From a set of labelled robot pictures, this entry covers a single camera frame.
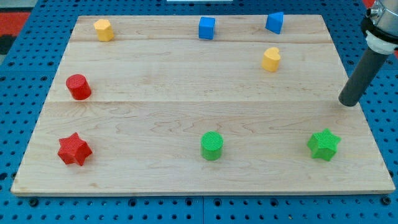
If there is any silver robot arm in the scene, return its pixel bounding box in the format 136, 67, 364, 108
361, 0, 397, 55

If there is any red cylinder block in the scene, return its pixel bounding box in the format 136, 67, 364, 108
65, 74, 91, 100

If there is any green cylinder block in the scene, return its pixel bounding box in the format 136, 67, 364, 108
201, 131, 224, 161

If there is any blue triangle block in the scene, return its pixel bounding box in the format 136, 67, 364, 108
265, 12, 284, 34

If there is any blue cube block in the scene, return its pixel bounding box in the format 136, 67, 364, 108
198, 17, 216, 40

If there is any yellow hexagon block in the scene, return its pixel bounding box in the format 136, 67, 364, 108
93, 19, 114, 42

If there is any red star block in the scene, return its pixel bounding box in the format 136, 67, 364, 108
57, 133, 93, 166

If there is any wooden board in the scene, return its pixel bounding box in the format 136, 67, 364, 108
11, 15, 395, 197

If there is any green star block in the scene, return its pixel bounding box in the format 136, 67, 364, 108
307, 128, 341, 161

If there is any yellow heart block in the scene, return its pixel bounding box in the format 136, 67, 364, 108
261, 47, 281, 72

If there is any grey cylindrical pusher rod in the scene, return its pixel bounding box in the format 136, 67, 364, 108
338, 47, 388, 107

